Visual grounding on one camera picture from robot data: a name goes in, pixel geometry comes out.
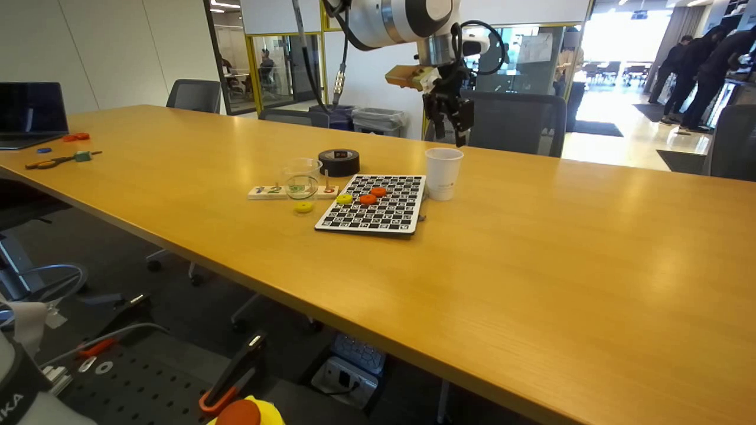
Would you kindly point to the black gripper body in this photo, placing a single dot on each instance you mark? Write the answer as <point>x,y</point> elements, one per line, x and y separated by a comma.
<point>445,97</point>

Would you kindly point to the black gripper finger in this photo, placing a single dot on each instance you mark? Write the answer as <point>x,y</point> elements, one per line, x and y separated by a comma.
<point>462,133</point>
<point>436,125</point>

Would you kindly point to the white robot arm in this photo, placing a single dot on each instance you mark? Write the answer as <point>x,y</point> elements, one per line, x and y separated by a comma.
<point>432,24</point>

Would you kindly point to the white paper cup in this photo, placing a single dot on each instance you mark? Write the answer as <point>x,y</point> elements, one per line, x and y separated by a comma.
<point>443,170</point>

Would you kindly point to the clear plastic cup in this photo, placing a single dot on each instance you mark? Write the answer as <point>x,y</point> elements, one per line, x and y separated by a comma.
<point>301,172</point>

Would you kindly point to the black tape roll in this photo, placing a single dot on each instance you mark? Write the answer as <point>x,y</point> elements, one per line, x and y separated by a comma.
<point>338,162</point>

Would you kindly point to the checkered marker board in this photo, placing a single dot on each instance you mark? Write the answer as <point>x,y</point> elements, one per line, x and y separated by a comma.
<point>377,204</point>

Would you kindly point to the wooden number puzzle board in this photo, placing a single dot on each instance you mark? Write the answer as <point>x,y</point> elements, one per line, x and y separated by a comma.
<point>292,192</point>

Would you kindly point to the dark office chair left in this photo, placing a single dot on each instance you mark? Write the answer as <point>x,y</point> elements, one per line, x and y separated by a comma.
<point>195,94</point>

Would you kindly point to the yellow red emergency stop button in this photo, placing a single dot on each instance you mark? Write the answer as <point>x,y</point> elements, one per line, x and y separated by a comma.
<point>248,411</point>

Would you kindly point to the black laptop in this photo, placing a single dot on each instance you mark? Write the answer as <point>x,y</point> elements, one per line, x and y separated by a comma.
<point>32,113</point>

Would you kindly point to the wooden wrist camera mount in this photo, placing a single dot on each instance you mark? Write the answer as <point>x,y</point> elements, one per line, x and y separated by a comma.
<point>414,75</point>

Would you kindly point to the orange ring block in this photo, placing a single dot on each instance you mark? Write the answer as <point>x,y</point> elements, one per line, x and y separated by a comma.
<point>379,192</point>
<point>367,198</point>

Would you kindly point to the orange handled tool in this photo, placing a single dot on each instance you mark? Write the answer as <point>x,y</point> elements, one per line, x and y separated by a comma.
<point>231,378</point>

